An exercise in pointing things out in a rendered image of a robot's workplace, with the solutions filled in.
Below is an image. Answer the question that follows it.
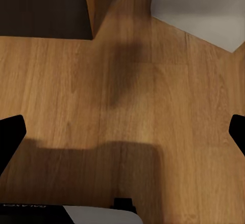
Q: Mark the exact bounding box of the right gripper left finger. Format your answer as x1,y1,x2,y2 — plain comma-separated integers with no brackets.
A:
0,115,27,176

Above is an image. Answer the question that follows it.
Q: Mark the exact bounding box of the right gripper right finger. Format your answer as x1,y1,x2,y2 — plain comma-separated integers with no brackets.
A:
229,115,245,156

